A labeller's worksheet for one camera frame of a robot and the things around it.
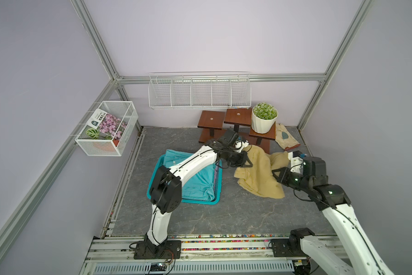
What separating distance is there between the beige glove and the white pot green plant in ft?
0.79

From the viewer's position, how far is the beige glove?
3.65ft

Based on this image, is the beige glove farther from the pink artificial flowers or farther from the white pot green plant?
the pink artificial flowers

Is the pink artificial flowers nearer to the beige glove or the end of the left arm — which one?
the end of the left arm

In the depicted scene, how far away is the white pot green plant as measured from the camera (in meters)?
0.88
